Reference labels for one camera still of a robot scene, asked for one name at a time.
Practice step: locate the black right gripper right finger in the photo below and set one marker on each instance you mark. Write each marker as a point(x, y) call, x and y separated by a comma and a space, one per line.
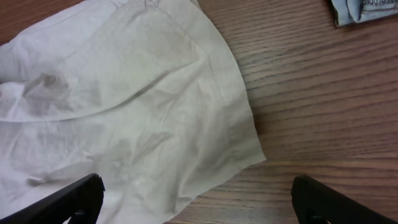
point(314, 202)

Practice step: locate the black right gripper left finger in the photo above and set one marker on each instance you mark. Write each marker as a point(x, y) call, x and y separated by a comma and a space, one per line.
point(77, 203)

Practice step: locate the beige khaki shorts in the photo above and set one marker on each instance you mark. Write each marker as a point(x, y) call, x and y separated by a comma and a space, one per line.
point(147, 94)

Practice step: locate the folded light blue jeans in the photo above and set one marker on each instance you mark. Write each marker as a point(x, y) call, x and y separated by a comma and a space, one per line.
point(349, 12)

